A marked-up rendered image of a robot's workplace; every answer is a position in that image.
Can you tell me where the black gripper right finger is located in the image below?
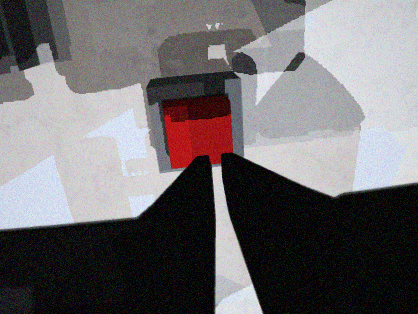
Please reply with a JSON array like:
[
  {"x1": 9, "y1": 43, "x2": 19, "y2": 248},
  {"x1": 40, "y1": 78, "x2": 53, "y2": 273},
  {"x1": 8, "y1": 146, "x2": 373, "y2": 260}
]
[{"x1": 221, "y1": 152, "x2": 418, "y2": 314}]

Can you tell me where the red button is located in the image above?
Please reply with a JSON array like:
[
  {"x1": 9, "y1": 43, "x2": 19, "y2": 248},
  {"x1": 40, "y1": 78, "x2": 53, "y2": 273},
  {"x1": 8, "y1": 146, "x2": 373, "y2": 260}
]
[{"x1": 146, "y1": 71, "x2": 244, "y2": 173}]

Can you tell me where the purple button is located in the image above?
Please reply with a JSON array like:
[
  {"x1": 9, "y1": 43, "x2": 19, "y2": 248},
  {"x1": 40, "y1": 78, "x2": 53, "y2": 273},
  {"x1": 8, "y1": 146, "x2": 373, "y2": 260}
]
[{"x1": 0, "y1": 0, "x2": 40, "y2": 75}]

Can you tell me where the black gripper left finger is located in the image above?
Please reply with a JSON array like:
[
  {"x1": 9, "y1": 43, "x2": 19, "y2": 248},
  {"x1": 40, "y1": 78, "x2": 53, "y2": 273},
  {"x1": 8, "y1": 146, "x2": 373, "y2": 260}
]
[{"x1": 0, "y1": 155, "x2": 216, "y2": 314}]

